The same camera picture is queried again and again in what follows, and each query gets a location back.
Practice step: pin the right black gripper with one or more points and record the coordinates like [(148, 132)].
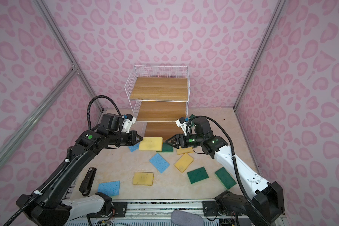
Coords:
[(179, 141)]

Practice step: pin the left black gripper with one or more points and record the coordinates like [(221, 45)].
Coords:
[(128, 138)]

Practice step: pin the yellow sponge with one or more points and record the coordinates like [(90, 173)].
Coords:
[(181, 151), (143, 178), (184, 162), (151, 144)]

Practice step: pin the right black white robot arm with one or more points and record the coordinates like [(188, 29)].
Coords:
[(261, 201)]

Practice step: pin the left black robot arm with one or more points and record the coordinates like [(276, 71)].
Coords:
[(46, 205)]

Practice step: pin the green sponge by shelf front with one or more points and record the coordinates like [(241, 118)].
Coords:
[(166, 148)]

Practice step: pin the blue sponge near clock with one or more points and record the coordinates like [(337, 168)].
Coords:
[(134, 147)]

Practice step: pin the blue sponge centre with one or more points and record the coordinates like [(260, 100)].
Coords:
[(159, 163)]

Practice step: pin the green sponge front centre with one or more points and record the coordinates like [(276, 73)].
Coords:
[(197, 175)]

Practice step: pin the blue sponge front left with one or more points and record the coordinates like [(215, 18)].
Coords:
[(110, 188)]

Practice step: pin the green sponge front right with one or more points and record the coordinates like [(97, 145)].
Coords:
[(225, 178)]

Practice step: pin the grey oval pad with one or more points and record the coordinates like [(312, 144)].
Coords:
[(182, 218)]

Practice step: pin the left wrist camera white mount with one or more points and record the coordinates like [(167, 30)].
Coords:
[(128, 121)]

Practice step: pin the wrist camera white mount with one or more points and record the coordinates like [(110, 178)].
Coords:
[(128, 121), (184, 124)]

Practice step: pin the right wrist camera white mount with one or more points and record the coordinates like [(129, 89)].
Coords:
[(184, 124)]

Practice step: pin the white wire wooden shelf rack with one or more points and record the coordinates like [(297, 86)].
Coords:
[(158, 96)]

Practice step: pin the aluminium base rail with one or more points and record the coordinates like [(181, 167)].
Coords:
[(158, 213)]

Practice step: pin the left diagonal aluminium frame bar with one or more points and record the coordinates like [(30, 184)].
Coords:
[(7, 150)]

